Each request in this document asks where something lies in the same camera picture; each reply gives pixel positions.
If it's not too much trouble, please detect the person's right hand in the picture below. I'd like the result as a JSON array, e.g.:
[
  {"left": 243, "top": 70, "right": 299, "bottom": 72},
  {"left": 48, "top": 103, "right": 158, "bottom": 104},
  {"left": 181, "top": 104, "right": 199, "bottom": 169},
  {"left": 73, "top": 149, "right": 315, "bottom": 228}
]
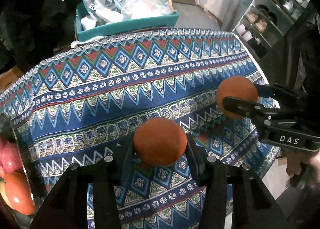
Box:
[{"left": 286, "top": 151, "right": 319, "bottom": 189}]

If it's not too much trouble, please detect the shoe rack with shoes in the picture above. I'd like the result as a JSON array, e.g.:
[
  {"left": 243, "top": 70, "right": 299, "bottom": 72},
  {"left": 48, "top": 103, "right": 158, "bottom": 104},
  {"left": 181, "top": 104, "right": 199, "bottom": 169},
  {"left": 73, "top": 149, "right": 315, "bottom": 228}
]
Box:
[{"left": 233, "top": 0, "right": 309, "bottom": 58}]

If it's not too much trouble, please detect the orange fruit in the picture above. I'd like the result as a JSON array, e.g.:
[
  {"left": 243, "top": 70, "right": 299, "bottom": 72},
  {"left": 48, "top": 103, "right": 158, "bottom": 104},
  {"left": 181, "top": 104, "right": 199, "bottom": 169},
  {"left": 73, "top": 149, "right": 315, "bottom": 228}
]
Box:
[
  {"left": 216, "top": 76, "right": 258, "bottom": 120},
  {"left": 4, "top": 172, "right": 36, "bottom": 215}
]

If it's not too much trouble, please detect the blue patterned tablecloth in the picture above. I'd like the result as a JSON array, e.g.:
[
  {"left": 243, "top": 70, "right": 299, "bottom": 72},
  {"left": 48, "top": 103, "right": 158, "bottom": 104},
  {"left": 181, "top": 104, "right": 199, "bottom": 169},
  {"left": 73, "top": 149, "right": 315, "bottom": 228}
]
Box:
[{"left": 0, "top": 27, "right": 281, "bottom": 229}]

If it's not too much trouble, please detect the small orange tangerine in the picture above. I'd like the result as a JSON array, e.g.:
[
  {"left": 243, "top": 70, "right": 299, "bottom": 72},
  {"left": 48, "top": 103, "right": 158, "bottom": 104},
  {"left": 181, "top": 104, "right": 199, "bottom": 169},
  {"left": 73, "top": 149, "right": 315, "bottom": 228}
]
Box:
[{"left": 0, "top": 166, "right": 6, "bottom": 178}]

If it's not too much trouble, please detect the teal plastic bin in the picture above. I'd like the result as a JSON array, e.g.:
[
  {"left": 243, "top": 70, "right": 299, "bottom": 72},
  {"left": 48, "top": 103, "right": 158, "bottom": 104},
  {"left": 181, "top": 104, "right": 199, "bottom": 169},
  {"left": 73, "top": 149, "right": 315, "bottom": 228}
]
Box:
[{"left": 75, "top": 3, "right": 179, "bottom": 42}]

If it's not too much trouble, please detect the small red apple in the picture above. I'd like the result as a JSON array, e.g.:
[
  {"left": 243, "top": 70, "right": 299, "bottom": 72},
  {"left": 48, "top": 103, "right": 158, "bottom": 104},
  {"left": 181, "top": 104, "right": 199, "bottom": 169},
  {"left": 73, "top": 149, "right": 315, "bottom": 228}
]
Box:
[{"left": 0, "top": 135, "right": 8, "bottom": 149}]

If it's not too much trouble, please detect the dark glass plate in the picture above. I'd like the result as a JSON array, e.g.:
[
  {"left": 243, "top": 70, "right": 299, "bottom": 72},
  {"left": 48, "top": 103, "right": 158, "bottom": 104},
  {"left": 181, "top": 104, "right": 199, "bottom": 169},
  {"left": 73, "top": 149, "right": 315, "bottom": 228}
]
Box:
[{"left": 1, "top": 113, "right": 36, "bottom": 219}]

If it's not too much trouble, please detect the clear plastic bag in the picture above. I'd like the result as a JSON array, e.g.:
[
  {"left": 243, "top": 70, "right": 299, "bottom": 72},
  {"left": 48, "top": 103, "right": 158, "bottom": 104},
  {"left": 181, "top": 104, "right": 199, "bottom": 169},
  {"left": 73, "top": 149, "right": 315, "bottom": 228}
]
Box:
[{"left": 121, "top": 0, "right": 176, "bottom": 20}]

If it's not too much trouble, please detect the large dark red apple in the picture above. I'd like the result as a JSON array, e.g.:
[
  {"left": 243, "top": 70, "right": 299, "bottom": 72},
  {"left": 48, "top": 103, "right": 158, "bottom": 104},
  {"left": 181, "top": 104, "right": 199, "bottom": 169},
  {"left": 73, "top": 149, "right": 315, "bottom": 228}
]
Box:
[{"left": 1, "top": 143, "right": 22, "bottom": 175}]

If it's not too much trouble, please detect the black hanging coat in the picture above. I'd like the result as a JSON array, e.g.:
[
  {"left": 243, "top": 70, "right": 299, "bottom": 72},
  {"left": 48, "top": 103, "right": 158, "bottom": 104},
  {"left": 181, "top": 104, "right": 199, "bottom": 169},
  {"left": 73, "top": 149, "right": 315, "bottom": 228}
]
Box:
[{"left": 1, "top": 0, "right": 81, "bottom": 72}]

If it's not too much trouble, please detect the yellow-green mango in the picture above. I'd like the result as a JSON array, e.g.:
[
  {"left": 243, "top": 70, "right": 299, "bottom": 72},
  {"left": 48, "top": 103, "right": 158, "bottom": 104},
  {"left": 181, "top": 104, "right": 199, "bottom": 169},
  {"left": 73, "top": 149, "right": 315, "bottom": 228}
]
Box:
[{"left": 0, "top": 180, "right": 12, "bottom": 208}]

